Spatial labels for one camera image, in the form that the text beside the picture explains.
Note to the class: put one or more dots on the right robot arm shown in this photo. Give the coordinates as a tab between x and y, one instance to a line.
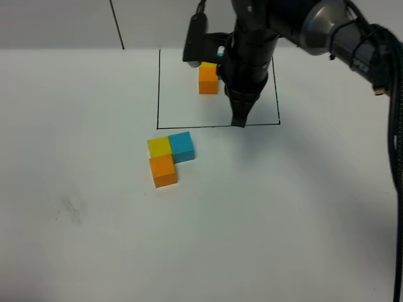
335	27

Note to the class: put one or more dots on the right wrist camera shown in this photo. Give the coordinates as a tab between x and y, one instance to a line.
193	48

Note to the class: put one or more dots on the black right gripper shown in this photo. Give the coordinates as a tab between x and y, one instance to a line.
244	66

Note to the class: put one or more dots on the template orange cube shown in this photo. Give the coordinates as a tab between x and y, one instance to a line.
208	81

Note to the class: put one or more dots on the template yellow cube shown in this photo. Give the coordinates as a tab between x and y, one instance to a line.
208	65

